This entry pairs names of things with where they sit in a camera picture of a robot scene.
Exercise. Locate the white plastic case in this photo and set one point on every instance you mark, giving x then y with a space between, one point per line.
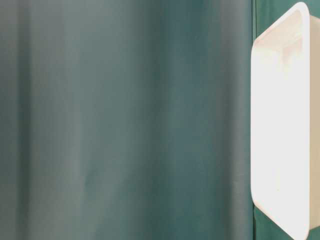
280 125

